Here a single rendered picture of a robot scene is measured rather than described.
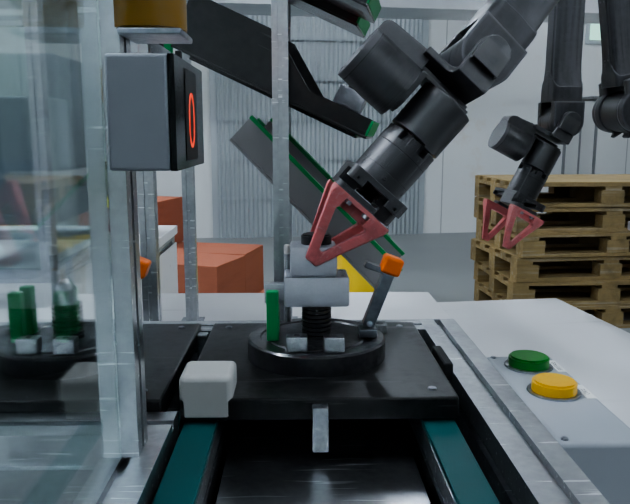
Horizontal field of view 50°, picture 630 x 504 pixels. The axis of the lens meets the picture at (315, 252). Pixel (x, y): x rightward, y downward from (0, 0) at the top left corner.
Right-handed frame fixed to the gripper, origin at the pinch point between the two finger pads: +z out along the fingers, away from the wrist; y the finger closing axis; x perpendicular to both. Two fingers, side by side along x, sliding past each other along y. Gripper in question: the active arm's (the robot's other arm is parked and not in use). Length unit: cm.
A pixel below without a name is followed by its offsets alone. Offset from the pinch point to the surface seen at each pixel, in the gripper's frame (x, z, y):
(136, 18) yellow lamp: -21.5, -5.8, 21.5
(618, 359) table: 49, -15, -30
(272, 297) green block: -0.4, 6.0, 1.8
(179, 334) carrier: -4.3, 17.8, -7.8
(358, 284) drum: 85, 31, -372
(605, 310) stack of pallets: 205, -60, -339
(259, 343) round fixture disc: 1.6, 10.2, 2.3
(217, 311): 1, 26, -60
